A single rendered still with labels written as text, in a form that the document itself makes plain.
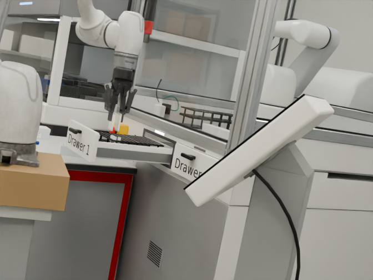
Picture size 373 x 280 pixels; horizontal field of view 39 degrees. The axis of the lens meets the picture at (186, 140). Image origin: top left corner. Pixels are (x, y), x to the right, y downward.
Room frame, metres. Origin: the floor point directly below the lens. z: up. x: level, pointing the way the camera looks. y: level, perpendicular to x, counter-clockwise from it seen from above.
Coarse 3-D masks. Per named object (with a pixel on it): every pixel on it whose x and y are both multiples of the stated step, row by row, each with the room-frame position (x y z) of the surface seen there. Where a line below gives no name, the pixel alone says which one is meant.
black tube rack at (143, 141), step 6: (102, 132) 2.11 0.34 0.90; (126, 138) 2.07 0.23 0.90; (132, 138) 2.11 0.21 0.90; (138, 138) 2.14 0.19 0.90; (144, 138) 2.18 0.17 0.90; (132, 144) 2.14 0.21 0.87; (138, 144) 2.17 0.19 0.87; (144, 144) 2.04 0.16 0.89; (150, 144) 2.05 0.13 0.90; (156, 144) 2.07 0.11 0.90; (162, 144) 2.10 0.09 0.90
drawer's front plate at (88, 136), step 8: (72, 120) 2.10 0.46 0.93; (80, 128) 1.99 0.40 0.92; (88, 128) 1.95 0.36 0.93; (72, 136) 2.06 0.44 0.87; (80, 136) 1.98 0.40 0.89; (88, 136) 1.92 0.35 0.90; (96, 136) 1.87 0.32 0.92; (72, 144) 2.04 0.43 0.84; (88, 144) 1.91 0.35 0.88; (96, 144) 1.87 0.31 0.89; (80, 152) 1.96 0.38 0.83; (88, 152) 1.89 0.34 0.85; (96, 152) 1.88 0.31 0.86; (88, 160) 1.88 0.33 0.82
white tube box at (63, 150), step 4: (64, 144) 2.27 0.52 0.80; (60, 148) 2.24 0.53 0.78; (64, 148) 2.22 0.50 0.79; (68, 148) 2.22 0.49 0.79; (60, 152) 2.21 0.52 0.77; (64, 152) 2.22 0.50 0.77; (68, 152) 2.22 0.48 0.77; (72, 152) 2.22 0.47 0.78; (76, 156) 2.23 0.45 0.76; (80, 156) 2.24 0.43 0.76
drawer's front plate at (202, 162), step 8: (176, 144) 2.01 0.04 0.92; (176, 152) 2.00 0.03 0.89; (184, 152) 1.95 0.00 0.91; (192, 152) 1.91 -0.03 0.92; (200, 152) 1.88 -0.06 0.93; (184, 160) 1.94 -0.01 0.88; (200, 160) 1.85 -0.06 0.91; (208, 160) 1.81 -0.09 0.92; (216, 160) 1.78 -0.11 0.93; (176, 168) 1.98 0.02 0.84; (184, 168) 1.93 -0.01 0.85; (192, 168) 1.89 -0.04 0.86; (200, 168) 1.85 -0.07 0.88; (208, 168) 1.81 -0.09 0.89; (184, 176) 1.93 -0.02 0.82; (192, 176) 1.88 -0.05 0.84
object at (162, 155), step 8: (104, 144) 1.91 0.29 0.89; (112, 144) 1.93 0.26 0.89; (120, 144) 1.94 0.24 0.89; (128, 144) 1.96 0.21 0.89; (104, 152) 1.91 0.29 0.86; (112, 152) 1.93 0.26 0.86; (120, 152) 1.94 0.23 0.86; (128, 152) 1.96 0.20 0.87; (136, 152) 1.98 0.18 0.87; (144, 152) 2.00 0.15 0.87; (152, 152) 2.02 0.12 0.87; (160, 152) 2.04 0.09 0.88; (168, 152) 2.05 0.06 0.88; (128, 160) 1.97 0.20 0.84; (136, 160) 1.98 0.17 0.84; (144, 160) 2.00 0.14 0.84; (152, 160) 2.02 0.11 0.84; (160, 160) 2.04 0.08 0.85; (168, 160) 2.06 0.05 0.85
